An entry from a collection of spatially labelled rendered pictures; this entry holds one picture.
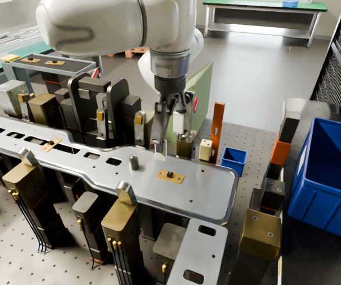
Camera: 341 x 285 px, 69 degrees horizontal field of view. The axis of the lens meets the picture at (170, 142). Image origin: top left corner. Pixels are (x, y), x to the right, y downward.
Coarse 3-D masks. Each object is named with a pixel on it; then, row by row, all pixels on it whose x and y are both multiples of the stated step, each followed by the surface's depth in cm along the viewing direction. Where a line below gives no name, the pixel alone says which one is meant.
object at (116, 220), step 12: (120, 204) 63; (108, 216) 60; (120, 216) 60; (132, 216) 62; (108, 228) 58; (120, 228) 57; (132, 228) 63; (108, 240) 60; (120, 240) 59; (132, 240) 65; (120, 252) 63; (132, 252) 69; (120, 264) 66; (132, 264) 71; (120, 276) 74; (132, 276) 73
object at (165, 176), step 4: (160, 172) 78; (164, 172) 78; (168, 172) 77; (172, 172) 77; (156, 176) 77; (160, 176) 77; (164, 176) 77; (168, 176) 76; (172, 176) 77; (176, 176) 77; (180, 176) 77; (168, 180) 76; (172, 180) 76; (176, 180) 76; (180, 180) 76
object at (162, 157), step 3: (165, 141) 60; (165, 144) 61; (165, 147) 61; (165, 150) 62; (156, 153) 63; (159, 153) 63; (162, 153) 63; (165, 153) 62; (156, 156) 64; (159, 156) 64; (162, 156) 63; (165, 156) 63; (156, 159) 65; (159, 159) 64; (162, 159) 64; (165, 159) 64
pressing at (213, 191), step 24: (0, 120) 103; (24, 120) 103; (0, 144) 90; (24, 144) 90; (72, 144) 90; (72, 168) 80; (96, 168) 80; (120, 168) 80; (144, 168) 80; (168, 168) 80; (192, 168) 80; (216, 168) 80; (144, 192) 72; (168, 192) 72; (192, 192) 72; (216, 192) 72; (192, 216) 66; (216, 216) 66
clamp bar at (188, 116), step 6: (186, 90) 77; (186, 96) 74; (192, 96) 76; (186, 102) 74; (192, 102) 77; (186, 108) 79; (192, 108) 78; (186, 114) 80; (192, 114) 80; (186, 120) 81; (186, 126) 82; (180, 138) 84
